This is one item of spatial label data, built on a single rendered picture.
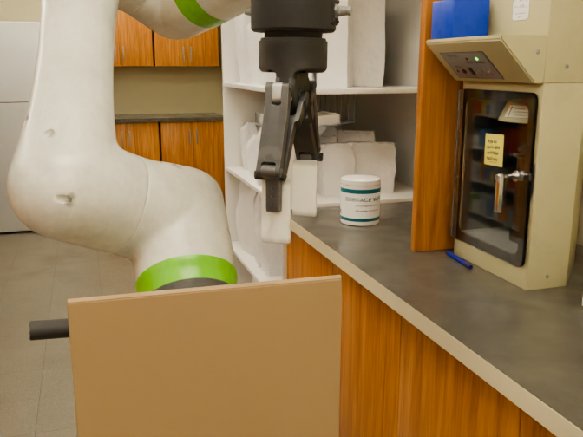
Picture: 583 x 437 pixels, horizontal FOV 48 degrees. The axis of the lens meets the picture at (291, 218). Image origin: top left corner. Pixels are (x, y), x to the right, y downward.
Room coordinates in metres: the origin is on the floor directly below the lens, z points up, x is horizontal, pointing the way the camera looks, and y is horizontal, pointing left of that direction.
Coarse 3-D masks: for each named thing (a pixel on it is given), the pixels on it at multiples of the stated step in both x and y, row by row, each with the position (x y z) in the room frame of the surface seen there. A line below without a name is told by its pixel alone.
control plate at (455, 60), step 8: (448, 56) 1.67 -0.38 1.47; (456, 56) 1.63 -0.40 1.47; (464, 56) 1.60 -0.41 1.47; (472, 56) 1.57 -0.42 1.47; (480, 56) 1.54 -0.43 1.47; (456, 64) 1.66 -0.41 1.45; (464, 64) 1.63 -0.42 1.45; (472, 64) 1.60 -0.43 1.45; (480, 64) 1.57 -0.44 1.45; (488, 64) 1.53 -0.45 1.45; (456, 72) 1.70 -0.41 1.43; (480, 72) 1.60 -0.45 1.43; (496, 72) 1.53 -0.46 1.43
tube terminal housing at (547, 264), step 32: (512, 0) 1.57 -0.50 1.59; (544, 0) 1.47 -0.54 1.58; (576, 0) 1.47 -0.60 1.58; (512, 32) 1.57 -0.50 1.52; (544, 32) 1.46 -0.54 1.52; (576, 32) 1.47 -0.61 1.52; (576, 64) 1.47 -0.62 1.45; (544, 96) 1.45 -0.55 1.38; (576, 96) 1.47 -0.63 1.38; (544, 128) 1.45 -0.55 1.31; (576, 128) 1.48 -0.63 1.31; (544, 160) 1.45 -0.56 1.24; (576, 160) 1.48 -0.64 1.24; (544, 192) 1.45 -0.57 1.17; (576, 192) 1.51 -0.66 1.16; (544, 224) 1.46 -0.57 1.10; (576, 224) 1.60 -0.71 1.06; (480, 256) 1.63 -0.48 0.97; (544, 256) 1.46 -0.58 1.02; (544, 288) 1.46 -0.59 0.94
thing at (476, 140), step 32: (480, 96) 1.65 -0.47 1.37; (512, 96) 1.53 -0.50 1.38; (480, 128) 1.65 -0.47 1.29; (512, 128) 1.52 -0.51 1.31; (480, 160) 1.64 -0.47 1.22; (512, 160) 1.51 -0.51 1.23; (480, 192) 1.63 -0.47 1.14; (512, 192) 1.50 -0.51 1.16; (480, 224) 1.62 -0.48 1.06; (512, 224) 1.49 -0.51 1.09; (512, 256) 1.49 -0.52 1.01
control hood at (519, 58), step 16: (432, 48) 1.70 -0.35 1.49; (448, 48) 1.63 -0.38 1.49; (464, 48) 1.57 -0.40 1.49; (480, 48) 1.51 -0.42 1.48; (496, 48) 1.45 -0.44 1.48; (512, 48) 1.42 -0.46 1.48; (528, 48) 1.43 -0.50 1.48; (544, 48) 1.44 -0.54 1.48; (448, 64) 1.71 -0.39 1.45; (496, 64) 1.51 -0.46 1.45; (512, 64) 1.45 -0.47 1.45; (528, 64) 1.43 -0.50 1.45; (544, 64) 1.45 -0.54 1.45; (464, 80) 1.70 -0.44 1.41; (480, 80) 1.63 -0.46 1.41; (496, 80) 1.56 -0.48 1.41; (512, 80) 1.50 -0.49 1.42; (528, 80) 1.45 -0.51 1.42
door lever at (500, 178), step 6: (498, 174) 1.48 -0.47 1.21; (504, 174) 1.48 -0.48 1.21; (510, 174) 1.48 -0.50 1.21; (516, 174) 1.49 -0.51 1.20; (498, 180) 1.47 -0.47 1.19; (504, 180) 1.48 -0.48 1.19; (516, 180) 1.49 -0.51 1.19; (498, 186) 1.47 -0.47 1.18; (498, 192) 1.47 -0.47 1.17; (498, 198) 1.47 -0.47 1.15; (498, 204) 1.47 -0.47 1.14; (498, 210) 1.47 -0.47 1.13
